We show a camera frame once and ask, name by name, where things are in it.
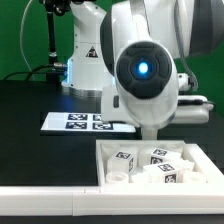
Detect grey cable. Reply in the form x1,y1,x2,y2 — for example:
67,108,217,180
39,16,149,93
19,0,35,73

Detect white marker base sheet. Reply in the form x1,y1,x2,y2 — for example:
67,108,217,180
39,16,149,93
41,112,135,133

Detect black cables on table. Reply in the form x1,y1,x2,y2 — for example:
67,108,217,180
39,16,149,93
2,61,69,82

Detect white L-shaped corner fence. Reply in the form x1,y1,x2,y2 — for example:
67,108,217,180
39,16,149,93
0,152,224,216

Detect black camera stand pole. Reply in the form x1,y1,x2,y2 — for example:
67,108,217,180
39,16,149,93
39,0,72,84

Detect white square tabletop tray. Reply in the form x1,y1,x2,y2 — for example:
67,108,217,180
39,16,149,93
96,140,224,185

